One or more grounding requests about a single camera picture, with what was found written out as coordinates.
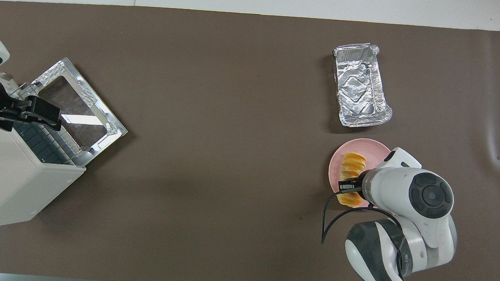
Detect aluminium foil tray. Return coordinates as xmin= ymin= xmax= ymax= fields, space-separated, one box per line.
xmin=328 ymin=41 xmax=397 ymax=130

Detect pink round plate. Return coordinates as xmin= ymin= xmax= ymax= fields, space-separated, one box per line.
xmin=327 ymin=137 xmax=393 ymax=210

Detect cream toaster oven body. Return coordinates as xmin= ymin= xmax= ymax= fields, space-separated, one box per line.
xmin=0 ymin=125 xmax=88 ymax=237

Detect brown table mat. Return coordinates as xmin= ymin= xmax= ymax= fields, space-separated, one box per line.
xmin=0 ymin=0 xmax=500 ymax=281

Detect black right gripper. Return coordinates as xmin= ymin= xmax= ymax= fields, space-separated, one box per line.
xmin=338 ymin=169 xmax=377 ymax=204

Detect wire oven rack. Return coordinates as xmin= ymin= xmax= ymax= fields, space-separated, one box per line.
xmin=12 ymin=118 xmax=82 ymax=165

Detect glass oven door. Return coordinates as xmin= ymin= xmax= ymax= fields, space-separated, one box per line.
xmin=16 ymin=55 xmax=132 ymax=170

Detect golden bread loaf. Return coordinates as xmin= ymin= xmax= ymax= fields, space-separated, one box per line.
xmin=336 ymin=151 xmax=368 ymax=208

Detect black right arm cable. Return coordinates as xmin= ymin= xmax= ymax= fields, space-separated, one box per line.
xmin=320 ymin=191 xmax=408 ymax=272

